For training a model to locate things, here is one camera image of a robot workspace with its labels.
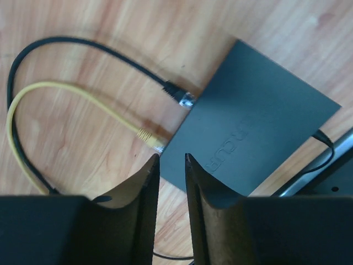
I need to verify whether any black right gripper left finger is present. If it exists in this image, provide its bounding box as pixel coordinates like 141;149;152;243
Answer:
1;155;160;264

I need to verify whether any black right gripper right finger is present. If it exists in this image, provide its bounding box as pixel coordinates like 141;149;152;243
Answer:
185;154;352;264

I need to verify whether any yellow ethernet cable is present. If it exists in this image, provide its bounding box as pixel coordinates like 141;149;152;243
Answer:
6;81;165;195

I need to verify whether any black ethernet cable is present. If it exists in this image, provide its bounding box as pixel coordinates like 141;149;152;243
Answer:
7;36;197;197

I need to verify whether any aluminium frame rail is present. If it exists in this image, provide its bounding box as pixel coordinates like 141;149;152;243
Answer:
272;128;352;197

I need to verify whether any thin black power cable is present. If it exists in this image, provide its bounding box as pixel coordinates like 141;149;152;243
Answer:
152;129;336;261

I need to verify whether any black network switch box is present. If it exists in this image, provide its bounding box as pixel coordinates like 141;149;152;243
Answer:
161;41;340;195

